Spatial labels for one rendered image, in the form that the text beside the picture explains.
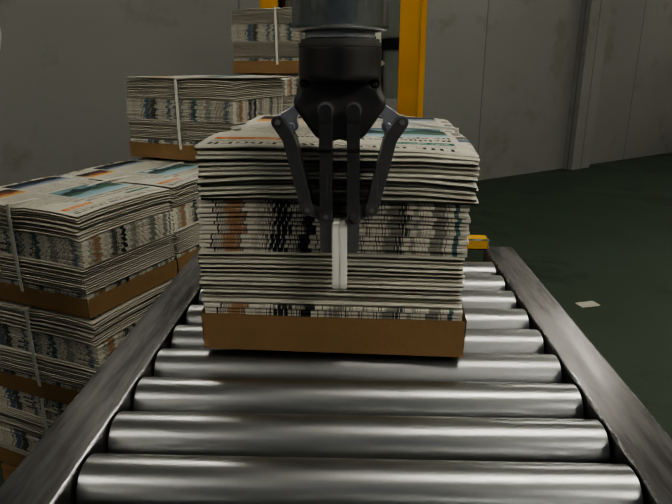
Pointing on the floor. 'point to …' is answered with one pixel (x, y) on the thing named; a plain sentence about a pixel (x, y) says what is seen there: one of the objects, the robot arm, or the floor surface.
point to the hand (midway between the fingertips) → (339, 252)
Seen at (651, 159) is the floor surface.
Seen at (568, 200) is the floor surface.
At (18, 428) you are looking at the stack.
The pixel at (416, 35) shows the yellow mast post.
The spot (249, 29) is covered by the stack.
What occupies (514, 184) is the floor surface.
